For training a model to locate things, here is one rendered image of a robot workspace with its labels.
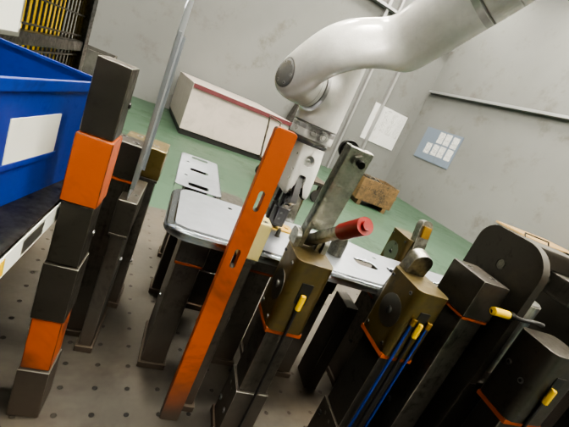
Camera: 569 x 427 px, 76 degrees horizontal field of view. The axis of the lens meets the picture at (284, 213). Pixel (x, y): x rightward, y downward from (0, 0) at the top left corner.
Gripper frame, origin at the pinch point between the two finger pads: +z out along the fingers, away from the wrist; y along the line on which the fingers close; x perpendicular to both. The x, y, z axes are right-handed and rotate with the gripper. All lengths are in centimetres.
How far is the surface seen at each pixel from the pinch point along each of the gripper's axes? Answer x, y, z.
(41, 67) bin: 41.4, -9.0, -11.6
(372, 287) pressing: -16.9, -15.4, 2.8
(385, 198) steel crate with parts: -376, 558, 71
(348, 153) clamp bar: 1.6, -22.2, -17.5
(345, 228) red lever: 1.0, -29.2, -9.8
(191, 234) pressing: 16.1, -15.3, 2.7
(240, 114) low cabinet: -63, 619, 34
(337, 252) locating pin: -12.4, -6.5, 1.6
